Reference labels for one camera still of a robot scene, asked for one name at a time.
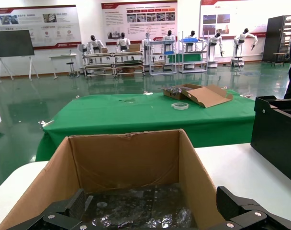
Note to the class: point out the poster with red arrow row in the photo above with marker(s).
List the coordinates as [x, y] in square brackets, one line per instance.
[140, 14]

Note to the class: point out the black stool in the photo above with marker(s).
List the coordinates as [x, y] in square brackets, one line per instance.
[70, 64]

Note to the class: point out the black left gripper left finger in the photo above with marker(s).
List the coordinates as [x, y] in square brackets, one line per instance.
[64, 215]

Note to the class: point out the small white table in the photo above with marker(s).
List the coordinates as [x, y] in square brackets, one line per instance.
[64, 56]

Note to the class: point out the clear plastic scrap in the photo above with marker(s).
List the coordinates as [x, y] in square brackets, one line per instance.
[127, 101]

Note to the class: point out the white screen stand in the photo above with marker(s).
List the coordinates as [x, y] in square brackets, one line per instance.
[30, 67]

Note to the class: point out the white tape roll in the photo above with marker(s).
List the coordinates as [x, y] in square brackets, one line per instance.
[181, 108]

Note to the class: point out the green cloth covered table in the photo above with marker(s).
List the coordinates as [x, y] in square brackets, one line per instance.
[136, 119]

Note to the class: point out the black slotted plastic container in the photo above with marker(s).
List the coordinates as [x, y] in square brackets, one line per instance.
[274, 134]

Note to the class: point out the flat open cardboard carton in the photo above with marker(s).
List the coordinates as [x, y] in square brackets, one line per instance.
[207, 98]

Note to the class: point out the black display screen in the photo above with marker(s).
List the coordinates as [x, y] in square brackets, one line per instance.
[11, 44]

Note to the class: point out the small brown table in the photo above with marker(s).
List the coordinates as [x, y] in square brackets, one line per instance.
[279, 54]

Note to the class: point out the silvery packets heap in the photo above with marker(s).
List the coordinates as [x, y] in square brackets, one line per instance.
[176, 90]

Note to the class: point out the white metal shelf rack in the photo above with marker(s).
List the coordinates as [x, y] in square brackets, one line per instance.
[162, 42]
[192, 62]

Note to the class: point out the graphics card with silver bracket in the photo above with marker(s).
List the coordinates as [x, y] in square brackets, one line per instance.
[136, 201]

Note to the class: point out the blue plastic bin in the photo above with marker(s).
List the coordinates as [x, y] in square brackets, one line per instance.
[189, 40]

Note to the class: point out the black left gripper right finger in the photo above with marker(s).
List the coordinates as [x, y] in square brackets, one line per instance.
[243, 213]

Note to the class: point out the roller conveyor rack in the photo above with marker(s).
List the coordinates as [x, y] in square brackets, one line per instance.
[128, 62]
[97, 56]

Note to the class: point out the translucent grey antistatic bag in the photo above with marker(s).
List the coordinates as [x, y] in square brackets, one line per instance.
[183, 215]

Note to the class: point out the brown open cardboard box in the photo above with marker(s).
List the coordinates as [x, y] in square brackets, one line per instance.
[126, 163]

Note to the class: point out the poster with building photos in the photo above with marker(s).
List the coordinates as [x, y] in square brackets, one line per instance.
[243, 14]

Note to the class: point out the poster with photos and icons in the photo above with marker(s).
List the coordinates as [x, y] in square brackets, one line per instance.
[52, 26]

